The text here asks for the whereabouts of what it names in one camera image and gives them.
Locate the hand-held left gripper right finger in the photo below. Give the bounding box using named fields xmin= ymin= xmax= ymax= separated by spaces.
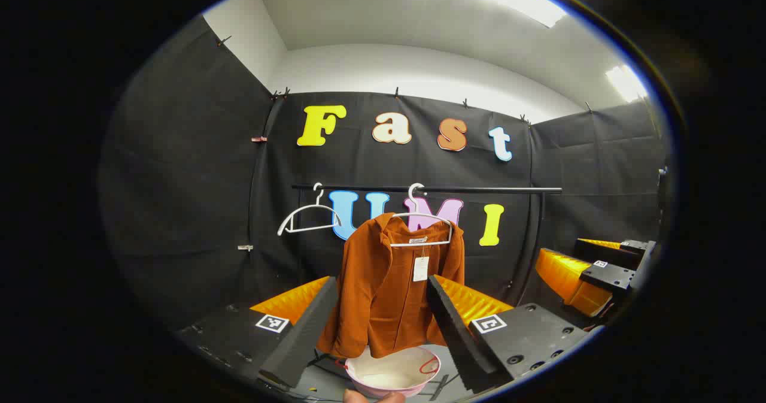
xmin=426 ymin=274 xmax=590 ymax=395

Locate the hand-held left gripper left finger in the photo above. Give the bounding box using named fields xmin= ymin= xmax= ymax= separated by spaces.
xmin=174 ymin=276 xmax=339 ymax=389

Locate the white pink-rimmed laundry hamper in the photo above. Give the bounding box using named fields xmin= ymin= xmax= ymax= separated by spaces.
xmin=345 ymin=346 xmax=442 ymax=399

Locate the orange corduroy jacket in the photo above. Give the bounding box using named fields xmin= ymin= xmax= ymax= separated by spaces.
xmin=316 ymin=213 xmax=466 ymax=359

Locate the white clothes hanger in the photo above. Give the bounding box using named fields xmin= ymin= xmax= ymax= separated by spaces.
xmin=389 ymin=183 xmax=454 ymax=248
xmin=277 ymin=183 xmax=343 ymax=237

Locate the black clothes rack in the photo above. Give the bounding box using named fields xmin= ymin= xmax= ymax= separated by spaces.
xmin=292 ymin=183 xmax=563 ymax=296

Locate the black backdrop cloth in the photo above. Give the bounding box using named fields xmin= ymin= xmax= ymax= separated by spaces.
xmin=99 ymin=15 xmax=668 ymax=332

